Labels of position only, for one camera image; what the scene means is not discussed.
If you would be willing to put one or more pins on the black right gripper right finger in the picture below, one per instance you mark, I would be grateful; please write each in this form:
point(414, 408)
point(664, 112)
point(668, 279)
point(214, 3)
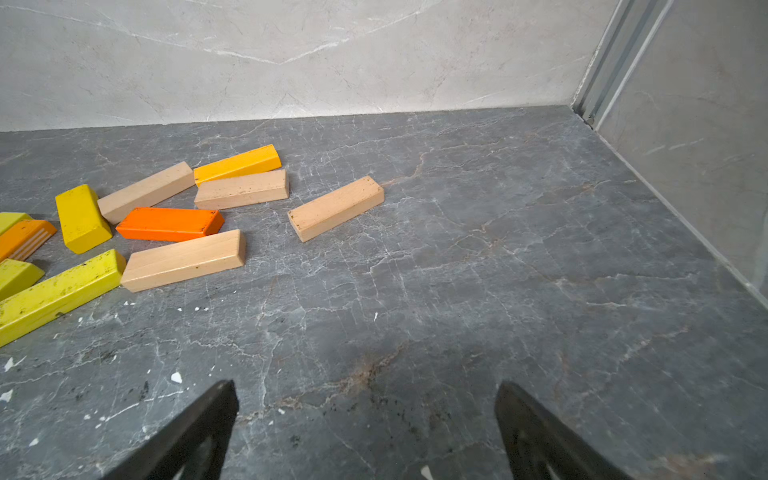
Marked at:
point(540, 446)

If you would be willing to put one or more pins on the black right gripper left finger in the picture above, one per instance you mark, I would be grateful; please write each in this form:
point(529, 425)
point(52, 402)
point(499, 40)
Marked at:
point(192, 446)

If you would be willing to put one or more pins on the lime yellow block long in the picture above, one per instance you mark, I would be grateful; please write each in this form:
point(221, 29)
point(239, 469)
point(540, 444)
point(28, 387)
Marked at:
point(39, 304)

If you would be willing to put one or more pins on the lime yellow block short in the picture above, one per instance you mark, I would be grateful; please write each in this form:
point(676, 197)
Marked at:
point(16, 276)

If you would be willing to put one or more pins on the light wooden block front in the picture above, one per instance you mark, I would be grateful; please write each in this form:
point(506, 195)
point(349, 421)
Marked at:
point(185, 260)

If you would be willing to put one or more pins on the orange block flat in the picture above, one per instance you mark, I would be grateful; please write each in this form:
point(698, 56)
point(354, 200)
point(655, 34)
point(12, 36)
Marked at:
point(170, 224)

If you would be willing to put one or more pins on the yellow block angled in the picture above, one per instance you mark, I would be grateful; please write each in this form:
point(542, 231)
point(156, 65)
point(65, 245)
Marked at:
point(82, 224)

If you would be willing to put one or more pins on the tan wooden block angled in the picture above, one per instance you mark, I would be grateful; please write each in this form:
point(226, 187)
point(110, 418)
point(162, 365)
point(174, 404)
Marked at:
point(148, 192)

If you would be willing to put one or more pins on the tan wooden block right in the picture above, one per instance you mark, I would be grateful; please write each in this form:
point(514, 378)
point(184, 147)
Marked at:
point(328, 211)

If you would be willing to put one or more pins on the tan wooden block middle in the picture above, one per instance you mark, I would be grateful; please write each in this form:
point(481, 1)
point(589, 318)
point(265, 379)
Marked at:
point(243, 190)

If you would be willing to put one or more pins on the orange block upright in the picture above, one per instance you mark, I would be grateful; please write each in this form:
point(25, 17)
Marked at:
point(24, 238)

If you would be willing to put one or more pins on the lime yellow block far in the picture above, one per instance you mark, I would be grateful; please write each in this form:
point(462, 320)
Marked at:
point(10, 219)

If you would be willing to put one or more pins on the amber yellow block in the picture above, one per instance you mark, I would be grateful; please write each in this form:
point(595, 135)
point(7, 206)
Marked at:
point(260, 160)

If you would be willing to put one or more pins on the aluminium frame post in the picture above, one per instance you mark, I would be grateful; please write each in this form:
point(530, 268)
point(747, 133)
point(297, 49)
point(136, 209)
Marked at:
point(630, 30)

